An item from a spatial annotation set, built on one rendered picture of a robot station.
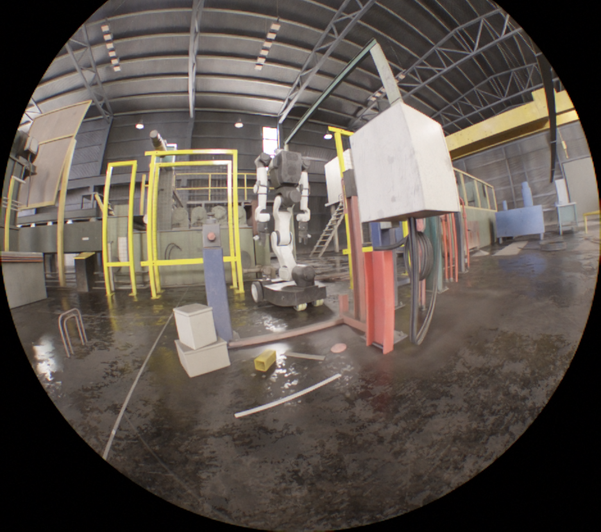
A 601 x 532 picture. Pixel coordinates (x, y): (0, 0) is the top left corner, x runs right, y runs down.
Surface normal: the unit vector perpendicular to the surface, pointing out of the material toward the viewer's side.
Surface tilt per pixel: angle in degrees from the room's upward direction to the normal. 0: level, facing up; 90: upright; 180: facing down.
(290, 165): 105
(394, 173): 90
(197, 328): 90
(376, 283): 90
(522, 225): 90
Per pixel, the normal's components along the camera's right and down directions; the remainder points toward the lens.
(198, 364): 0.71, -0.11
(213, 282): 0.40, -0.09
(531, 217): -0.91, 0.04
